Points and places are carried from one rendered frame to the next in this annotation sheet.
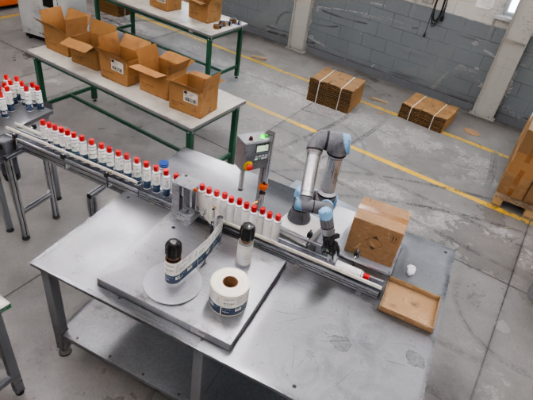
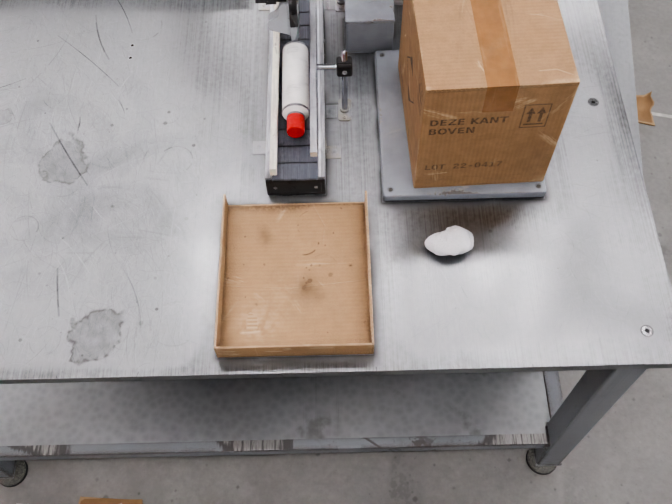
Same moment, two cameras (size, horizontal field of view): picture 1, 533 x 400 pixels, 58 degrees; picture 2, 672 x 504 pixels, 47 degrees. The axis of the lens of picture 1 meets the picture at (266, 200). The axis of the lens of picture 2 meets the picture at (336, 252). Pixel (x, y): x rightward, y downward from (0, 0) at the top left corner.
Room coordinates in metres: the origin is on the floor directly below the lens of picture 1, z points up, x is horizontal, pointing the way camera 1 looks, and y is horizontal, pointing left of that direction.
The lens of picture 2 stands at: (1.72, -1.51, 2.04)
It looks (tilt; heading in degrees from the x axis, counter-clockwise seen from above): 60 degrees down; 70
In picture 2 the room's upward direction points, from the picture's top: 2 degrees counter-clockwise
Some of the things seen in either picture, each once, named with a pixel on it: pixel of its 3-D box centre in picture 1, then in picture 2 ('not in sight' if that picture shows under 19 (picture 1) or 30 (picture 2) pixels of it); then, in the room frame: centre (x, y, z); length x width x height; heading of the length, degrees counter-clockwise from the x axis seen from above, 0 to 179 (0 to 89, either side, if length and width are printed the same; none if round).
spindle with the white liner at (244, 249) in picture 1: (245, 245); not in sight; (1.92, 0.07, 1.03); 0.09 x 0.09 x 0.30
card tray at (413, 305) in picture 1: (410, 302); (295, 270); (1.87, -0.89, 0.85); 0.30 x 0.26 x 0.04; 70
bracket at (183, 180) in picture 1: (186, 181); not in sight; (2.26, 0.48, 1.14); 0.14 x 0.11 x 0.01; 70
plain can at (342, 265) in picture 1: (351, 270); (295, 89); (1.99, -0.55, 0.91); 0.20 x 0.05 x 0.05; 70
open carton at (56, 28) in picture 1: (63, 31); not in sight; (4.71, 2.32, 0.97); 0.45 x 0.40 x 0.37; 154
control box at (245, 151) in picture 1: (252, 151); not in sight; (2.33, 0.12, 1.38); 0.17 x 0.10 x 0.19; 125
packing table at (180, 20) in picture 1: (166, 34); not in sight; (6.71, 1.79, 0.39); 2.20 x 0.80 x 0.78; 62
